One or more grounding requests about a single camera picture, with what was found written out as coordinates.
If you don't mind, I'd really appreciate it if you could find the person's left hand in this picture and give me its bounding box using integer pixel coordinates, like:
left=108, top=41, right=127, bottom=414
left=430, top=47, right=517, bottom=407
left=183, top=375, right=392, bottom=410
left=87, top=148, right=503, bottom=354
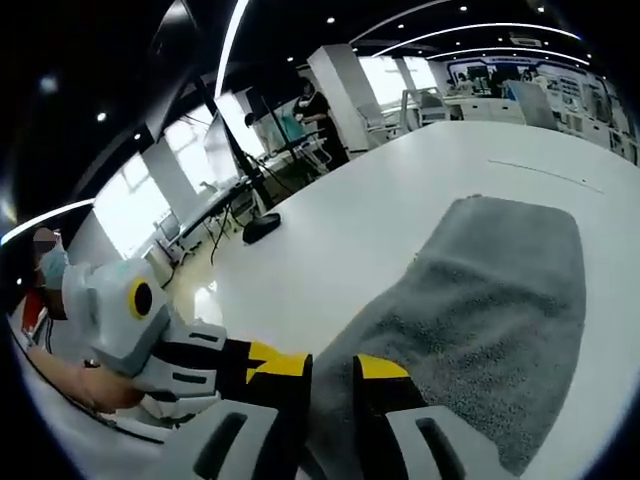
left=91, top=371, right=147, bottom=416

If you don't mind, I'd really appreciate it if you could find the small black mouse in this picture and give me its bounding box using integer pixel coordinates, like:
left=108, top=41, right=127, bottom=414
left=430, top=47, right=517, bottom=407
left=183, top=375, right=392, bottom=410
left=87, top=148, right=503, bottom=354
left=241, top=211, right=283, bottom=246

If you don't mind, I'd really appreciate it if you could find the black tripod stand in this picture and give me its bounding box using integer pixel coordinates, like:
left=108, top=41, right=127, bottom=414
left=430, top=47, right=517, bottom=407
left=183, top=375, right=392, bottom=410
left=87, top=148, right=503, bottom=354
left=187, top=73, right=282, bottom=214

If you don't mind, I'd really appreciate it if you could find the grey towel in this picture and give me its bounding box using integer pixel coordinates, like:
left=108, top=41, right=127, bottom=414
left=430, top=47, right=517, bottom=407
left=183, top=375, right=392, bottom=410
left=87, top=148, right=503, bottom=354
left=304, top=196, right=588, bottom=480

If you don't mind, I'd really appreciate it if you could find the white office chair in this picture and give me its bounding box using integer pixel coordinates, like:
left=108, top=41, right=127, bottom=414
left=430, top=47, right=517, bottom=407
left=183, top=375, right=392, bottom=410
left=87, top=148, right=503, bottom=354
left=357, top=101, right=407, bottom=145

